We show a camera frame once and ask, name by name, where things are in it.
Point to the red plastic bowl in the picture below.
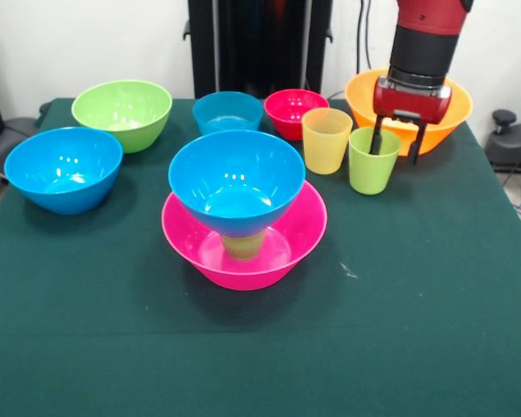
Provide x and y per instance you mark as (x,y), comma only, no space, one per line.
(286,126)

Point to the dark green table cloth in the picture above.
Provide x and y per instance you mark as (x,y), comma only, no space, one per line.
(286,347)

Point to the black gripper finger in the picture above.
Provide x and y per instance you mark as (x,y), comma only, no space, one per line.
(377,137)
(418,145)

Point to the yellow plastic cup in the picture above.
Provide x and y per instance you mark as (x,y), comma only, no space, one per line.
(325,152)

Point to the green plastic bowl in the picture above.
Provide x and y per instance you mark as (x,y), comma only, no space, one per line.
(113,100)

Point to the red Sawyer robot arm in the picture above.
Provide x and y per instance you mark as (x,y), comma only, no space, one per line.
(425,39)

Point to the light green plastic cup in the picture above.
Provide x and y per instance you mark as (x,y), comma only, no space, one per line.
(369,174)

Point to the black knob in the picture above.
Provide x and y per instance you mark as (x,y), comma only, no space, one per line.
(503,118)

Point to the stepped green plastic cup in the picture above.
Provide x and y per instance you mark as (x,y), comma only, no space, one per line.
(243,247)

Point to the large blue plastic bowl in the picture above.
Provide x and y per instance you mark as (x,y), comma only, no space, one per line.
(208,169)
(48,182)

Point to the grey stand base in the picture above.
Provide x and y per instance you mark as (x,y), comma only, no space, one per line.
(516,147)

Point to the orange plastic bowl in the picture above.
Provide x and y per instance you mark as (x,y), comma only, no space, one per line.
(456,117)

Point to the pink plastic bowl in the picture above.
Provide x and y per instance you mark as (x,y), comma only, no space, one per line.
(304,226)

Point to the small blue plastic bowl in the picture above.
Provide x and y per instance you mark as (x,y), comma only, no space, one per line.
(226,108)

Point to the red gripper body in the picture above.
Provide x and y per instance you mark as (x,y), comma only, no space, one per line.
(408,102)

